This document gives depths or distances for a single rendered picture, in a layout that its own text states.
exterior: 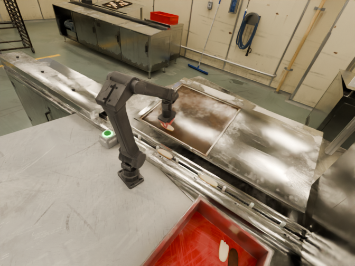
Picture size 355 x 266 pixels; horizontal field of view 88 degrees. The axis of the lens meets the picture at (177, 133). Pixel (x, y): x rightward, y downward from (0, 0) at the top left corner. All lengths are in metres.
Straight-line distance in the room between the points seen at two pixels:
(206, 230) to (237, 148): 0.48
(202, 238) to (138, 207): 0.30
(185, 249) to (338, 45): 3.76
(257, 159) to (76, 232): 0.91
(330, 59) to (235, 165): 3.29
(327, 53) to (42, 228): 4.09
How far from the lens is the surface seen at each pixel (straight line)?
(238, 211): 0.92
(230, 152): 1.08
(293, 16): 4.34
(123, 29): 4.04
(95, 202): 0.94
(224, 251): 0.86
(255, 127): 1.27
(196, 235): 0.87
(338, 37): 4.04
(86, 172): 1.05
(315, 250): 0.89
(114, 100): 0.59
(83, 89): 1.53
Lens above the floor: 1.62
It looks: 40 degrees down
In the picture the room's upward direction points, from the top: 9 degrees clockwise
